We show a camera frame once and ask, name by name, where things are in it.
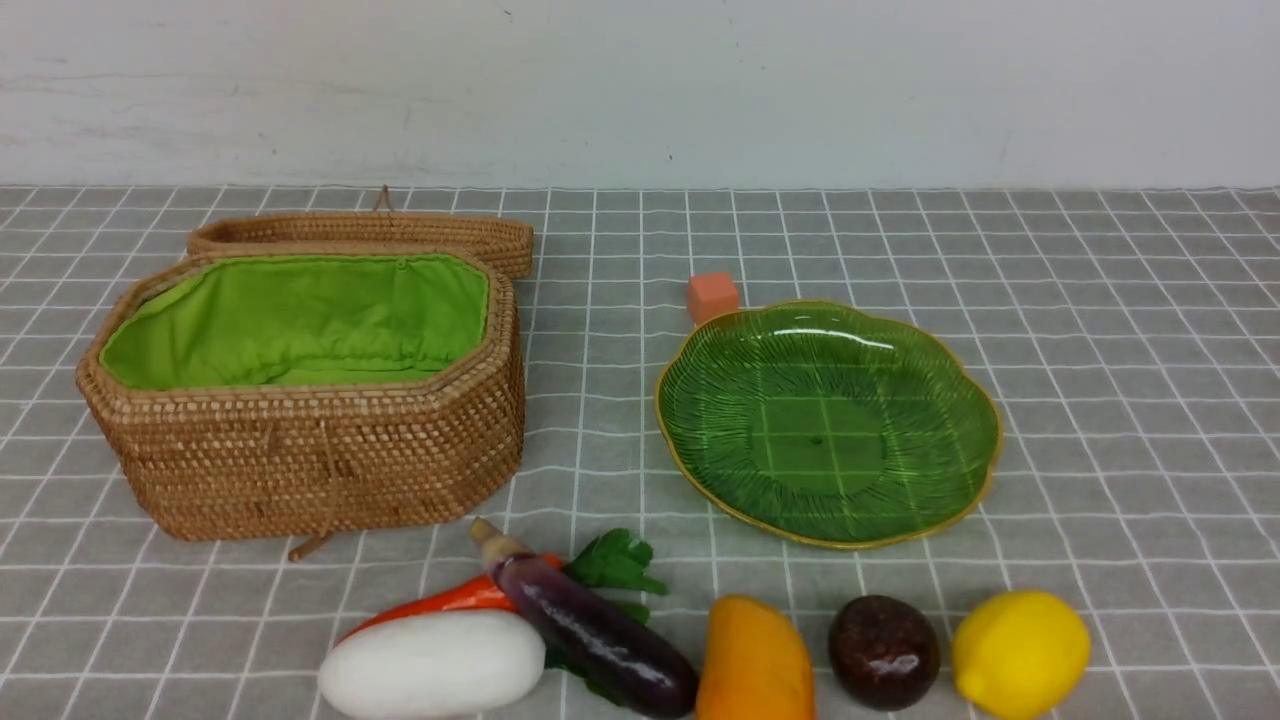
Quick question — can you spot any orange carrot with green leaves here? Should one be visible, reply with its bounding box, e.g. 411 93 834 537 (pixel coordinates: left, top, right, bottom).
333 528 668 708

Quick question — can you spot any purple eggplant toy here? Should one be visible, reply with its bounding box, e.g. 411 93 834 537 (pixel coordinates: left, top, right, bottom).
468 518 699 719

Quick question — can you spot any orange mango toy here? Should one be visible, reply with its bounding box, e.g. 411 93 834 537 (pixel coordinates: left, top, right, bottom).
695 594 817 719

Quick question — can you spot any white radish toy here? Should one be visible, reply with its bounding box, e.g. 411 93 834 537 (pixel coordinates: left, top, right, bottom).
317 609 547 719

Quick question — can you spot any dark red passion fruit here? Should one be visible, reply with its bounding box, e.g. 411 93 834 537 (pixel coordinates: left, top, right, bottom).
828 594 942 712

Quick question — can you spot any small orange cube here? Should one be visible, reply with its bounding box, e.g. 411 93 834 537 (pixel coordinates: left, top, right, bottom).
686 272 741 325

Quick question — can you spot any woven wicker basket lid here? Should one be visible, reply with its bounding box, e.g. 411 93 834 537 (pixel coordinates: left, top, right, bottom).
186 186 535 279

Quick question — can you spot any green glass leaf plate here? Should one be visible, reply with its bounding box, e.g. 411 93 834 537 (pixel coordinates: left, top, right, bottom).
654 300 1004 551

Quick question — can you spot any woven wicker basket green lining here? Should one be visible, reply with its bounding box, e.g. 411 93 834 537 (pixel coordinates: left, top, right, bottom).
76 243 526 561

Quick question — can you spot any yellow lemon toy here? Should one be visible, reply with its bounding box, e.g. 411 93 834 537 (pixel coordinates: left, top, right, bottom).
951 591 1092 719

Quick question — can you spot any grey checked tablecloth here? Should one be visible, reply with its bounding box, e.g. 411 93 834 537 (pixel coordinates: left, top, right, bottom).
1 184 1279 719

